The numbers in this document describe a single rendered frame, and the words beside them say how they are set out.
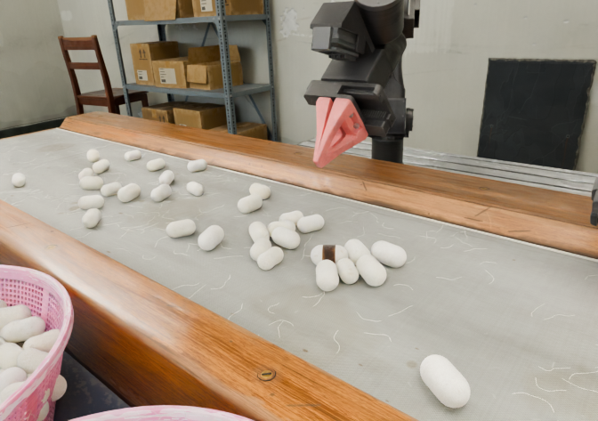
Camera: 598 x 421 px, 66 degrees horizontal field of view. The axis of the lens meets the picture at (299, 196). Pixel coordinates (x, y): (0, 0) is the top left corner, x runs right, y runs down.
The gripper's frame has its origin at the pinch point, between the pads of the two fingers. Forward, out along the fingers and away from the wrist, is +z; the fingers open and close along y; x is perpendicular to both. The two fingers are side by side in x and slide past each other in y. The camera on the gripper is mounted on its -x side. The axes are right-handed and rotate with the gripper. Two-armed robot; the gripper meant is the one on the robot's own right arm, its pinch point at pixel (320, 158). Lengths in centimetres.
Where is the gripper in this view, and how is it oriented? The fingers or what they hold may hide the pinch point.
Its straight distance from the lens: 54.8
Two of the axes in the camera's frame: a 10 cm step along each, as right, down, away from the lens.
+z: -4.6, 8.3, -3.1
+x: 4.4, 5.2, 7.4
